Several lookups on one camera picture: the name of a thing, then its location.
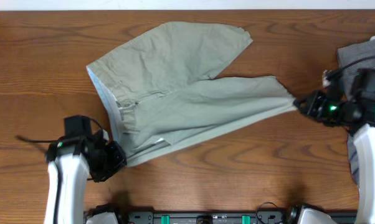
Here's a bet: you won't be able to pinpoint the grey shorts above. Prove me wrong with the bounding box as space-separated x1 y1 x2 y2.
337 36 375 187

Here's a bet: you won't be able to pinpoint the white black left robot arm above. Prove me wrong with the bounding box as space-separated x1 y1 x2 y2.
44 115 127 223

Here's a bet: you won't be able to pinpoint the khaki green shorts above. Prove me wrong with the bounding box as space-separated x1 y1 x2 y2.
87 22 294 167

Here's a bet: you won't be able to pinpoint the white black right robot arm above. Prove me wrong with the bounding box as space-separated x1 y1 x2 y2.
293 68 375 223

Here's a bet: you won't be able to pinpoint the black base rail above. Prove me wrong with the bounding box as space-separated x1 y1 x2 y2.
83 202 359 224

